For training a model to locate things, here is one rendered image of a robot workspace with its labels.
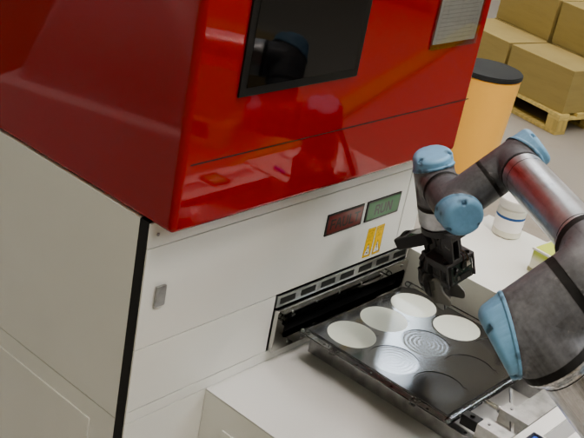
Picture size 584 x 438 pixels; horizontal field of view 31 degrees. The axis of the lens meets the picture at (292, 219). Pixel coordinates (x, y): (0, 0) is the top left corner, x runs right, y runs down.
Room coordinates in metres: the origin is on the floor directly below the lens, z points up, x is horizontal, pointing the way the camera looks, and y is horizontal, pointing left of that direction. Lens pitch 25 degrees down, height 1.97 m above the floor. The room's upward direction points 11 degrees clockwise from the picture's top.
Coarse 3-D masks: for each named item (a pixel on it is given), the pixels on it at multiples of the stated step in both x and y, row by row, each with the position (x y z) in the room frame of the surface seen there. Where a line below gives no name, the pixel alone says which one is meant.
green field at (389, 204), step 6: (390, 198) 2.05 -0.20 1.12; (396, 198) 2.07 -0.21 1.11; (372, 204) 2.00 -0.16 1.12; (378, 204) 2.02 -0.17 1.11; (384, 204) 2.03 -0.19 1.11; (390, 204) 2.05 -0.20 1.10; (396, 204) 2.07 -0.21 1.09; (372, 210) 2.00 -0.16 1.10; (378, 210) 2.02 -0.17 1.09; (384, 210) 2.04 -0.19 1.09; (390, 210) 2.06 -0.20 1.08; (372, 216) 2.01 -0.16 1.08
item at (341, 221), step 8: (360, 208) 1.96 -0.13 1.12; (336, 216) 1.90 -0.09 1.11; (344, 216) 1.93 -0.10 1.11; (352, 216) 1.95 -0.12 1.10; (360, 216) 1.97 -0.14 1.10; (328, 224) 1.89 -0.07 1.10; (336, 224) 1.91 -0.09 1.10; (344, 224) 1.93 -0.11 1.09; (352, 224) 1.95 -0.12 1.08; (328, 232) 1.89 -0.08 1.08
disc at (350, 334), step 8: (328, 328) 1.84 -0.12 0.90; (336, 328) 1.84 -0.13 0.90; (344, 328) 1.85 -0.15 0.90; (352, 328) 1.85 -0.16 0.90; (360, 328) 1.86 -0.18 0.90; (368, 328) 1.87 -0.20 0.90; (336, 336) 1.81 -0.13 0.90; (344, 336) 1.82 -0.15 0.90; (352, 336) 1.82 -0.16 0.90; (360, 336) 1.83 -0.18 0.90; (368, 336) 1.83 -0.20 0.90; (344, 344) 1.79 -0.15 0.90; (352, 344) 1.79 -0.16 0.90; (360, 344) 1.80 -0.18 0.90; (368, 344) 1.80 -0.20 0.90
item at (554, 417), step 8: (544, 416) 1.58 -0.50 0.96; (552, 416) 1.58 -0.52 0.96; (560, 416) 1.58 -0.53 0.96; (536, 424) 1.55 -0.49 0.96; (544, 424) 1.55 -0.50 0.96; (552, 424) 1.56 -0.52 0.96; (560, 424) 1.57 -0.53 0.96; (568, 424) 1.57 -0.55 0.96; (528, 432) 1.52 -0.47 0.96; (536, 432) 1.52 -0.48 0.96; (544, 432) 1.53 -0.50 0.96; (552, 432) 1.54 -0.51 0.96; (560, 432) 1.54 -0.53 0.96; (568, 432) 1.55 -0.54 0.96
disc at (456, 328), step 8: (440, 320) 1.96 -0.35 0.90; (448, 320) 1.97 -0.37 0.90; (456, 320) 1.97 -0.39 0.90; (464, 320) 1.98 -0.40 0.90; (440, 328) 1.92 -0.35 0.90; (448, 328) 1.93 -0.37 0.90; (456, 328) 1.93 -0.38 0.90; (464, 328) 1.94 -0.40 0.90; (472, 328) 1.95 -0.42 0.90; (448, 336) 1.90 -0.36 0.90; (456, 336) 1.90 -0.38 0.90; (464, 336) 1.91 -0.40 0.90; (472, 336) 1.91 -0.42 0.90
